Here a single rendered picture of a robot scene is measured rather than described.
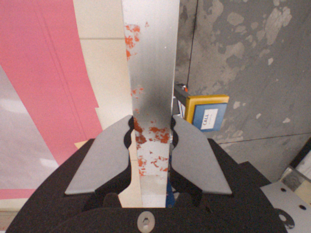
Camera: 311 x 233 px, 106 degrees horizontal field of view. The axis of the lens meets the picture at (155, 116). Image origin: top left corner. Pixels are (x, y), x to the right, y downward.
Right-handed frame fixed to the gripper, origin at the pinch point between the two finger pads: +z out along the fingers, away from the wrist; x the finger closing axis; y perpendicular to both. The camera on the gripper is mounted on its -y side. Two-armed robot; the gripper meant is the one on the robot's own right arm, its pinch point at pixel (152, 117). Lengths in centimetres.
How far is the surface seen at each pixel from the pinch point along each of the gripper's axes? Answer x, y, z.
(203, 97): 14.6, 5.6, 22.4
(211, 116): 17.3, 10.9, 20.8
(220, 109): 19.6, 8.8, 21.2
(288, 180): 295, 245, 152
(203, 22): 44, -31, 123
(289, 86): 177, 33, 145
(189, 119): 11.2, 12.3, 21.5
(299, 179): 297, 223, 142
